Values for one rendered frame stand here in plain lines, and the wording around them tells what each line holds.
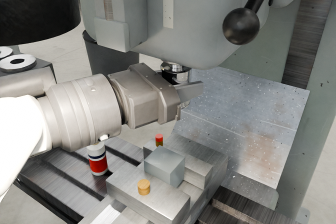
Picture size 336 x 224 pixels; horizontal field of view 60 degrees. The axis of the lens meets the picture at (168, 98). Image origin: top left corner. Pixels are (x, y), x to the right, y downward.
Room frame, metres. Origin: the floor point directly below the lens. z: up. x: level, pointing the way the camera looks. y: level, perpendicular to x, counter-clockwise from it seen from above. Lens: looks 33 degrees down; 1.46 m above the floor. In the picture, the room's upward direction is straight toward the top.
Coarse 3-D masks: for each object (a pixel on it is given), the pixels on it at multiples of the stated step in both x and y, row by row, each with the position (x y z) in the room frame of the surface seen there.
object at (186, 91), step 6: (180, 84) 0.36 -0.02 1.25; (186, 84) 0.36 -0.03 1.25; (192, 84) 0.37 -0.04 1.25; (198, 84) 0.37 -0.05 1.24; (180, 90) 0.35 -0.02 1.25; (186, 90) 0.36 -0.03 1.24; (192, 90) 0.37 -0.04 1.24; (198, 90) 0.37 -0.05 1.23; (180, 96) 0.35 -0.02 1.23; (186, 96) 0.36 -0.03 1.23; (192, 96) 0.37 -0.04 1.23; (180, 102) 0.35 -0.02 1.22
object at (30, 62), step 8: (0, 48) 0.77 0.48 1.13; (8, 48) 0.77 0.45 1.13; (0, 56) 0.72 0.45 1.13; (8, 56) 0.73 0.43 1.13; (16, 56) 0.72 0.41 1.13; (24, 56) 0.72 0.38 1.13; (32, 56) 0.72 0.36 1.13; (0, 64) 0.67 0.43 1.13; (8, 64) 0.67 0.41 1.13; (16, 64) 0.67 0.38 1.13; (24, 64) 0.67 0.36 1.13; (32, 64) 0.68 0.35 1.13; (40, 64) 0.70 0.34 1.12; (48, 64) 0.70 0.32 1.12; (0, 72) 0.65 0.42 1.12; (8, 72) 0.65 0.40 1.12; (16, 72) 0.65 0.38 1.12; (40, 96) 0.66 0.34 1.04
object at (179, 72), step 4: (160, 64) 0.39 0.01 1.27; (164, 64) 0.39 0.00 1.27; (160, 68) 0.38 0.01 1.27; (164, 68) 0.38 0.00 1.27; (168, 68) 0.38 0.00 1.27; (172, 68) 0.38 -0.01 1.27; (176, 68) 0.38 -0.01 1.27; (180, 68) 0.38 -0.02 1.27; (184, 68) 0.38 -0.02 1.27; (188, 68) 0.38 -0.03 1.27; (164, 72) 0.37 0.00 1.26; (168, 72) 0.37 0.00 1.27; (172, 72) 0.37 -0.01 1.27; (176, 72) 0.37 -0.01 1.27; (180, 72) 0.37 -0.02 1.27; (184, 72) 0.37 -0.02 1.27; (188, 72) 0.37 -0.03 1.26; (168, 76) 0.37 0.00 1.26; (172, 76) 0.37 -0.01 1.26; (176, 76) 0.36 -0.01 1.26; (180, 76) 0.37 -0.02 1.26; (184, 76) 0.37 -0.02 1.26
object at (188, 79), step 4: (160, 72) 0.38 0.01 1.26; (164, 76) 0.37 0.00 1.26; (188, 76) 0.37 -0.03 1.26; (168, 80) 0.37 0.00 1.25; (172, 80) 0.37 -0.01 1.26; (176, 80) 0.36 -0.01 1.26; (180, 80) 0.37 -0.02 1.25; (184, 80) 0.37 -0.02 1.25; (188, 80) 0.37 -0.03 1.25; (172, 84) 0.37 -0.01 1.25; (176, 84) 0.36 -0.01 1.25; (188, 100) 0.38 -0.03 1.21; (180, 104) 0.37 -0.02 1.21; (184, 104) 0.37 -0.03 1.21; (188, 104) 0.38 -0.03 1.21
